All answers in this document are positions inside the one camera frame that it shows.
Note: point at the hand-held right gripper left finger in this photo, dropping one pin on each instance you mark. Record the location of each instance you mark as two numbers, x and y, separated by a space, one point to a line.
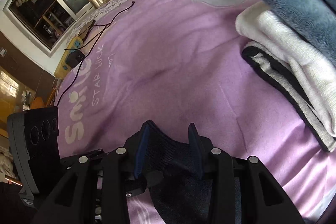
140 153

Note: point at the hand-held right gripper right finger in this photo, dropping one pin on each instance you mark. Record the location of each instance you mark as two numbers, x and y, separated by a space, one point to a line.
195 153

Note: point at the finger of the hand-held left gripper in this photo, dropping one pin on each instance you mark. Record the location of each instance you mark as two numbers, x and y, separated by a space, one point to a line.
95 152

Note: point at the dark navy knit garment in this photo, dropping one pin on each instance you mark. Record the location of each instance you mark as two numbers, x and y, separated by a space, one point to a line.
178 161

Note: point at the yellow power strip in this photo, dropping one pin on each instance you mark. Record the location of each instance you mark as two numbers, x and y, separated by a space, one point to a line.
63 64

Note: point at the pink printed bed sheet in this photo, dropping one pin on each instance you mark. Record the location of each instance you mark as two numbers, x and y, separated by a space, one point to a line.
170 69

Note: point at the black charger adapter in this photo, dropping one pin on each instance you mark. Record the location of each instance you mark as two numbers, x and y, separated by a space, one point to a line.
74 58

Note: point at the folded black white striped garment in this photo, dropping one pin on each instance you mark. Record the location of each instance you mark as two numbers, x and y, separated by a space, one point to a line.
278 77

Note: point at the wall switch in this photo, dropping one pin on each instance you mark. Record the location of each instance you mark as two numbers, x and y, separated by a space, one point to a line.
2 52

